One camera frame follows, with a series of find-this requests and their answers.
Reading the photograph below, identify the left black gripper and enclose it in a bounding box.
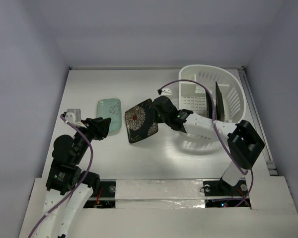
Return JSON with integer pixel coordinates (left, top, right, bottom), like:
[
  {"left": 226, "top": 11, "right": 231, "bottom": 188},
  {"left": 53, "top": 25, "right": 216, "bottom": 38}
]
[{"left": 74, "top": 116, "right": 111, "bottom": 163}]

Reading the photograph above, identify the light green speckled plate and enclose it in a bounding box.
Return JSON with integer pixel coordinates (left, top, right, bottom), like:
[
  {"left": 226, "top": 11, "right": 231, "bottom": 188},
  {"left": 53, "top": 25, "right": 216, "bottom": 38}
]
[{"left": 96, "top": 98, "right": 122, "bottom": 135}]

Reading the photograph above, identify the black floral square plate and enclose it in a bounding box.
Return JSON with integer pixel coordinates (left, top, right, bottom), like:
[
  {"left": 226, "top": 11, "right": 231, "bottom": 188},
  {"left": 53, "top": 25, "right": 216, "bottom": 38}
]
[{"left": 124, "top": 99, "right": 158, "bottom": 144}]

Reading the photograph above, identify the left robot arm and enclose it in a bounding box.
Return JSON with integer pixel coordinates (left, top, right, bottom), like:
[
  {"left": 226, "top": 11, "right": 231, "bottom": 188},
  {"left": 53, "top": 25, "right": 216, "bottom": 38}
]
[{"left": 34, "top": 114, "right": 111, "bottom": 238}]

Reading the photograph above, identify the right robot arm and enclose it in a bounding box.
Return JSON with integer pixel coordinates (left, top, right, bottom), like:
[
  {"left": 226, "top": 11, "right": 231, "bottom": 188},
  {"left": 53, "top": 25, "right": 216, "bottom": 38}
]
[{"left": 153, "top": 96, "right": 265, "bottom": 194}]

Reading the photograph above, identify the white plastic dish rack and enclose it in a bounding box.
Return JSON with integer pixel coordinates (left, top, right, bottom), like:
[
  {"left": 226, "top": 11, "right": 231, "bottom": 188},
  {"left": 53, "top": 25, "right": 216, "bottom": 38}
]
[{"left": 178, "top": 64, "right": 246, "bottom": 142}]

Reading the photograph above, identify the black plain plate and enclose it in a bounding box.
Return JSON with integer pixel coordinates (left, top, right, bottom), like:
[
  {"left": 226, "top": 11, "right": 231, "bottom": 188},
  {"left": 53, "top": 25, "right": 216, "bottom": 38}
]
[{"left": 215, "top": 82, "right": 225, "bottom": 122}]

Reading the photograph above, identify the foil covered front board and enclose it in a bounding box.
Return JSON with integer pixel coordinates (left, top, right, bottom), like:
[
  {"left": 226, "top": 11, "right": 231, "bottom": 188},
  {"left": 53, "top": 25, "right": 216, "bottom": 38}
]
[{"left": 18, "top": 176, "right": 298, "bottom": 238}]

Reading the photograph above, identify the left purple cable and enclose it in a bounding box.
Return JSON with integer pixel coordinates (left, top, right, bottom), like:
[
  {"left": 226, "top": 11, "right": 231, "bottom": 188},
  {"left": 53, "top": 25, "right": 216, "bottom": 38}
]
[{"left": 27, "top": 115, "right": 94, "bottom": 238}]

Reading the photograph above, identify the purple cable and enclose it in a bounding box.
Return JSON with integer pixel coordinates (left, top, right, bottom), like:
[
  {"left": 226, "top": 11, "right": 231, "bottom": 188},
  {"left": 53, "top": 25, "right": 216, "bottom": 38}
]
[
  {"left": 157, "top": 79, "right": 254, "bottom": 208},
  {"left": 27, "top": 115, "right": 94, "bottom": 238}
]

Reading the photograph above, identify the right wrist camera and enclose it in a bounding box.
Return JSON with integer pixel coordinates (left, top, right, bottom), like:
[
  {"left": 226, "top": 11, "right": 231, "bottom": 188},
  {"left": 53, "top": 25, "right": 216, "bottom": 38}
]
[{"left": 157, "top": 87, "right": 172, "bottom": 96}]

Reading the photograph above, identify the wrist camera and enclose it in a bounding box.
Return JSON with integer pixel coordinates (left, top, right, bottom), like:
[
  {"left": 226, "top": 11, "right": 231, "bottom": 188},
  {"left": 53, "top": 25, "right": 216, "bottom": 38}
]
[
  {"left": 64, "top": 109, "right": 81, "bottom": 124},
  {"left": 157, "top": 87, "right": 172, "bottom": 96}
]

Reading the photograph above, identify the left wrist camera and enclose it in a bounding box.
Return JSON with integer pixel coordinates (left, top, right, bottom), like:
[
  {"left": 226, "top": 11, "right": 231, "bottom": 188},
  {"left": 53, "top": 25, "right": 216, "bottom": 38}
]
[{"left": 64, "top": 109, "right": 81, "bottom": 124}]

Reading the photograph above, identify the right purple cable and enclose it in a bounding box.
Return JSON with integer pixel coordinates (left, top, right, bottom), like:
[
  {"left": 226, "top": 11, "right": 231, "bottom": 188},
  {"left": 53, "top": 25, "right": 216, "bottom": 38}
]
[{"left": 157, "top": 79, "right": 254, "bottom": 208}]

